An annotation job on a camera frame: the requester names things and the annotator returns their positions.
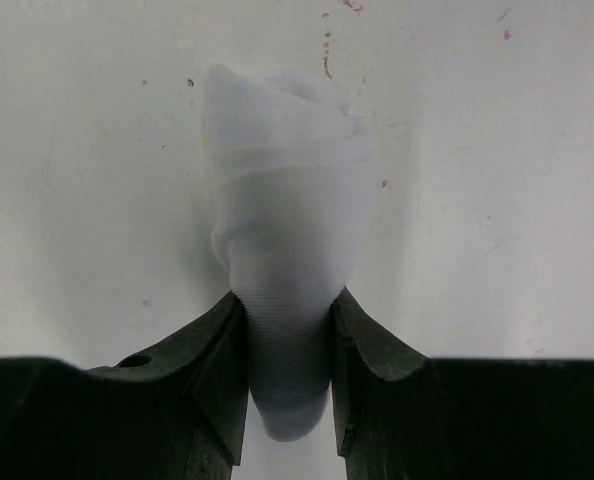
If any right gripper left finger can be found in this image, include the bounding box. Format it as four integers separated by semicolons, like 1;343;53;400
79;293;248;479

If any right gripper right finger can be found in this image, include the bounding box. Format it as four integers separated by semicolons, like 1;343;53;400
330;289;440;479

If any white striped sock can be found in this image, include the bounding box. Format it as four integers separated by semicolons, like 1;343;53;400
201;64;376;442

